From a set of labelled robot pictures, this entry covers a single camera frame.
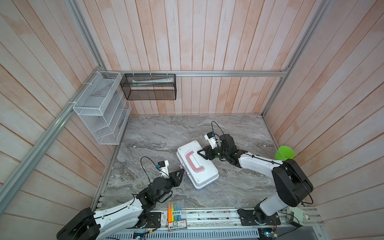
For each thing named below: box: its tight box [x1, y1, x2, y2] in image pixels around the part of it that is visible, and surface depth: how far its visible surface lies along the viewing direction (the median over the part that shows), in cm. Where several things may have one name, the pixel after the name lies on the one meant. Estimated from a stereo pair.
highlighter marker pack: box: [167, 199, 187, 232], surface depth 76 cm
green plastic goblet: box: [275, 145, 296, 161], surface depth 82 cm
